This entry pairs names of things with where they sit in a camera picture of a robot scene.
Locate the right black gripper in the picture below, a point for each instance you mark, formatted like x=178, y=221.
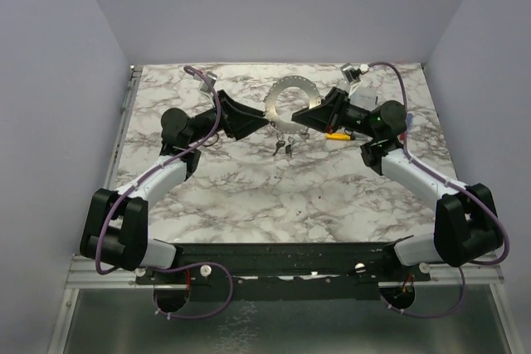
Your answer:
x=336, y=108

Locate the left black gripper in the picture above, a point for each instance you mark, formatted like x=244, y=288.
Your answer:
x=236, y=118

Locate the perforated metal ring disc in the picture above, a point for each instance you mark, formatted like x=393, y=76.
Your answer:
x=284, y=83

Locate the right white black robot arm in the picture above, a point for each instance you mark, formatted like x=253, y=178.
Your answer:
x=464, y=226

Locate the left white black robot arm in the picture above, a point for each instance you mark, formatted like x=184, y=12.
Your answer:
x=116, y=227

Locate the clear plastic screw box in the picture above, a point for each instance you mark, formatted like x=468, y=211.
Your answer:
x=365, y=98

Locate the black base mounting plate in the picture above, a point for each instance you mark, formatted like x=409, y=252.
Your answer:
x=293, y=271

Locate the yellow handled screwdriver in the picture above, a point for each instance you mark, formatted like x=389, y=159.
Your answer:
x=339, y=136

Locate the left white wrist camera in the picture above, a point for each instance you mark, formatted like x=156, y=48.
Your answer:
x=207, y=82

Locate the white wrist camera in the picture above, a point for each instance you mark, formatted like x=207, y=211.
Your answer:
x=352, y=76
x=207, y=82

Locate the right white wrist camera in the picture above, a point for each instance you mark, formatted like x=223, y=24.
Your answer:
x=352, y=76

